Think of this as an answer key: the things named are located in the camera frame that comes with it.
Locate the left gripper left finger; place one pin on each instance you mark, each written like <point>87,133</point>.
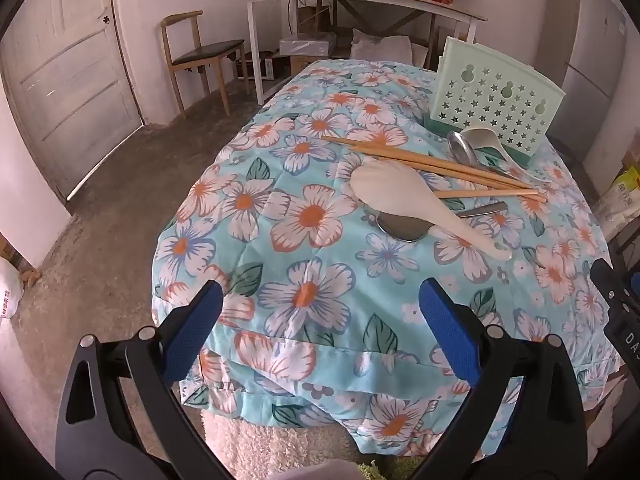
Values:
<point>96,437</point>

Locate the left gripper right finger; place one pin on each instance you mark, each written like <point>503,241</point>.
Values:
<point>545,437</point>

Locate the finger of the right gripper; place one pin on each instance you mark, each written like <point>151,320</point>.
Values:
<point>622,308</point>

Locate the steel ladle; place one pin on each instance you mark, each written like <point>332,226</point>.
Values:
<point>461,150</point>

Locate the steel spoon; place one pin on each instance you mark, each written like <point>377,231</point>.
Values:
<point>410,229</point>

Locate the white rice paddle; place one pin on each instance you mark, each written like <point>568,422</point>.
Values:
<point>395,188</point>

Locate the mint green utensil holder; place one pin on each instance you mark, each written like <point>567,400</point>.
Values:
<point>476,86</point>

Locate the floral blue tablecloth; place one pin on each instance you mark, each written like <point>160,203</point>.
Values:
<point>321,323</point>

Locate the grey refrigerator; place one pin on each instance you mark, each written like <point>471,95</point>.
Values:
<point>581,48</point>

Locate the white pillow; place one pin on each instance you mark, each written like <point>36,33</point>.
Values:
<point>380,49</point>

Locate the wooden chair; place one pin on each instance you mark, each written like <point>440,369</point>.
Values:
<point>200,57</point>

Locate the white door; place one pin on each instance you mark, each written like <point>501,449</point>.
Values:
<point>68,86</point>

